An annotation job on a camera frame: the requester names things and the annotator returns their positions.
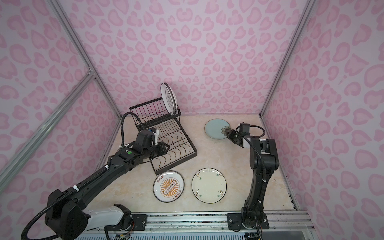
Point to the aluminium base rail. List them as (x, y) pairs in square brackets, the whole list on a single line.
[(277, 225)]

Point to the dark green rim plate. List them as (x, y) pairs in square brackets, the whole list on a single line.
[(175, 101)]

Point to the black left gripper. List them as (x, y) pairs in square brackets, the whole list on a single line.
[(160, 148)]

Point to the cream floral rim plate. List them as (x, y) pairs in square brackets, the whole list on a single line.
[(209, 185)]

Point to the orange sunburst plate centre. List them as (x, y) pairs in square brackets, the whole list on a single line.
[(168, 186)]

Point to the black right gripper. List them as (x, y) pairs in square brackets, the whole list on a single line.
[(234, 135)]

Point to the black wire dish rack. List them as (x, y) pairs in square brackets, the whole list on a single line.
[(153, 114)]

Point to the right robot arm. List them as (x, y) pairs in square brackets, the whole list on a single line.
[(264, 161)]

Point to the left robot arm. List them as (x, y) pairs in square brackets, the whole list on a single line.
[(68, 215)]

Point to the white plate quatrefoil emblem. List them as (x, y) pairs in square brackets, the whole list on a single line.
[(167, 98)]

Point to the light blue flower plate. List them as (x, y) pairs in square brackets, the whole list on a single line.
[(217, 129)]

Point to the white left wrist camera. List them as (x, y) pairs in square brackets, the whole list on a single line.
[(148, 138)]

